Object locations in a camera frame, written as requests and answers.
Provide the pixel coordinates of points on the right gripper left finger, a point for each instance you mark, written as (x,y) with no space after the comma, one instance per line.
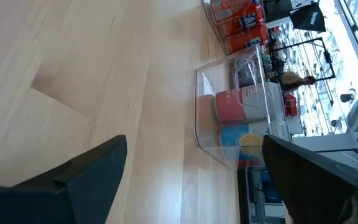
(57,202)

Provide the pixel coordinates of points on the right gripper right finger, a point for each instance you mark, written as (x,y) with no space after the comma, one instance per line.
(315,193)

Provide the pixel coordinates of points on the slim blue silver energy can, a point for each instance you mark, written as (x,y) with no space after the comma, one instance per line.
(270,193)

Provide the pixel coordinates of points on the red soda can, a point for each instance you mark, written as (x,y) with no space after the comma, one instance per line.
(241,42)
(232,28)
(232,9)

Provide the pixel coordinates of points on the person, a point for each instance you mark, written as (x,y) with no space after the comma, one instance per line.
(292,80)

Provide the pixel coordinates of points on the black thin frame stand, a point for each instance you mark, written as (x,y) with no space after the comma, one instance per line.
(329,59)

